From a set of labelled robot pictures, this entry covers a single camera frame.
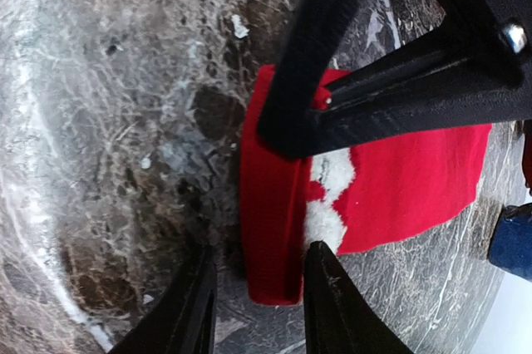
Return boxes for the red sock with white pattern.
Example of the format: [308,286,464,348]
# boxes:
[239,65,491,306]

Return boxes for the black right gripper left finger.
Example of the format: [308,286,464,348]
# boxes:
[111,244,217,354]

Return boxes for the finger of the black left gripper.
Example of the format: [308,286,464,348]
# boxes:
[257,0,408,160]
[298,25,531,157]

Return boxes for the dark blue enamel mug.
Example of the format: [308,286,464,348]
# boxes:
[488,204,532,282]

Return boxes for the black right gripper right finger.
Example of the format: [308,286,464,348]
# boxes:
[303,241,411,353]

